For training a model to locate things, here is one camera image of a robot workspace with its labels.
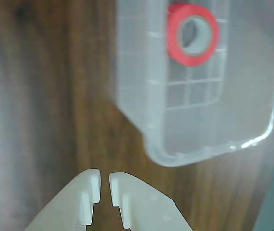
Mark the red tape roll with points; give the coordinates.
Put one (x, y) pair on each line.
(175, 48)

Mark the clear plastic storage box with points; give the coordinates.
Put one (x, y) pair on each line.
(247, 96)

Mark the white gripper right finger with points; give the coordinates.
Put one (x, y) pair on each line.
(146, 207)

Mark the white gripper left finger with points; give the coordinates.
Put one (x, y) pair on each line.
(65, 207)

